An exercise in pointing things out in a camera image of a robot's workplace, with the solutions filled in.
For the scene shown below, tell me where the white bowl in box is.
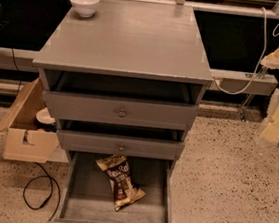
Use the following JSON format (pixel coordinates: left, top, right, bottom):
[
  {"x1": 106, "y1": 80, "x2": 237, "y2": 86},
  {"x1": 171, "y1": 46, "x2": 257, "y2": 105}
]
[{"x1": 35, "y1": 108, "x2": 55, "y2": 125}]

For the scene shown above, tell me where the white ceramic bowl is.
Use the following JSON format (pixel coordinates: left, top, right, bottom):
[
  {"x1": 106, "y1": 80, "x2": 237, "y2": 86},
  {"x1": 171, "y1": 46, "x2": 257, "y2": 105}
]
[{"x1": 70, "y1": 0, "x2": 100, "y2": 18}]

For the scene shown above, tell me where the grey middle drawer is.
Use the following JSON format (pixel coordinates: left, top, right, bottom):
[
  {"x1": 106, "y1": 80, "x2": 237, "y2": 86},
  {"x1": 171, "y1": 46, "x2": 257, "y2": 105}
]
[{"x1": 56, "y1": 130, "x2": 184, "y2": 161}]

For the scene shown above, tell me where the brass middle drawer knob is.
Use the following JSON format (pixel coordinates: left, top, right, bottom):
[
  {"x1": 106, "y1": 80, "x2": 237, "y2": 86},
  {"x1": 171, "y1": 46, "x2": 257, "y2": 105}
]
[{"x1": 118, "y1": 145, "x2": 125, "y2": 152}]

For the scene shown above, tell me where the brass top drawer knob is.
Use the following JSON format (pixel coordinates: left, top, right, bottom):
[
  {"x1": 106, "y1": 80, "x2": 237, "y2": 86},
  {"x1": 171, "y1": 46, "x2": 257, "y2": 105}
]
[{"x1": 118, "y1": 109, "x2": 126, "y2": 118}]

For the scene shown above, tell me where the grey open bottom drawer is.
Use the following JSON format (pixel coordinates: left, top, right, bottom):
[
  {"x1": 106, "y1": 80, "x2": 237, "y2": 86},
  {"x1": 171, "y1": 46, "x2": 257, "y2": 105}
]
[{"x1": 48, "y1": 152, "x2": 172, "y2": 223}]

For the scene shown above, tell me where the grey top drawer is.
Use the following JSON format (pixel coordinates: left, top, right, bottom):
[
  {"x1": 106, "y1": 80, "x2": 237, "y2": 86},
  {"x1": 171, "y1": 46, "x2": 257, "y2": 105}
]
[{"x1": 43, "y1": 91, "x2": 197, "y2": 131}]

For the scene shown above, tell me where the grey drawer cabinet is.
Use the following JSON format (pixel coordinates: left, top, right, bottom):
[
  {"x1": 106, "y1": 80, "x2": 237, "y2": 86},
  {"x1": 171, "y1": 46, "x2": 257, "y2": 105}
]
[{"x1": 22, "y1": 0, "x2": 221, "y2": 179}]

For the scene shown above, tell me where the brown chip bag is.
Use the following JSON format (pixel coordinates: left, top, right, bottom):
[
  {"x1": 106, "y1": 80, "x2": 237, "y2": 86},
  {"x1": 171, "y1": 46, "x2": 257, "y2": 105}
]
[{"x1": 96, "y1": 154, "x2": 145, "y2": 212}]

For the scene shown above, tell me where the open cardboard box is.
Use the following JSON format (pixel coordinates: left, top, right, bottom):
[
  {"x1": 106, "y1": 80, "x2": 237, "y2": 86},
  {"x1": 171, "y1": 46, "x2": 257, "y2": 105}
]
[{"x1": 0, "y1": 79, "x2": 63, "y2": 163}]

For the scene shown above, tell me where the white hanging cable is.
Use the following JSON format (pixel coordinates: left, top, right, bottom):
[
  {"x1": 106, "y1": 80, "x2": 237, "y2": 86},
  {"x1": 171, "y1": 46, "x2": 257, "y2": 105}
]
[{"x1": 211, "y1": 0, "x2": 279, "y2": 101}]

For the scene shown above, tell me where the brass drawer knob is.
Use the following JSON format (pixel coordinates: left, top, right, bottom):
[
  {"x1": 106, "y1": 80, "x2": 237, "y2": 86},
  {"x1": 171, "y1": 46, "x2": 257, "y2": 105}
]
[
  {"x1": 118, "y1": 109, "x2": 126, "y2": 118},
  {"x1": 118, "y1": 145, "x2": 125, "y2": 152}
]

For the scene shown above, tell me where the metal diagonal pole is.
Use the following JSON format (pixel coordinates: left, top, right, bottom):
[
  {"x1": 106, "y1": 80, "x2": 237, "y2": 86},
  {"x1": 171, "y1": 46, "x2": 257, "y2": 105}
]
[{"x1": 236, "y1": 0, "x2": 279, "y2": 125}]

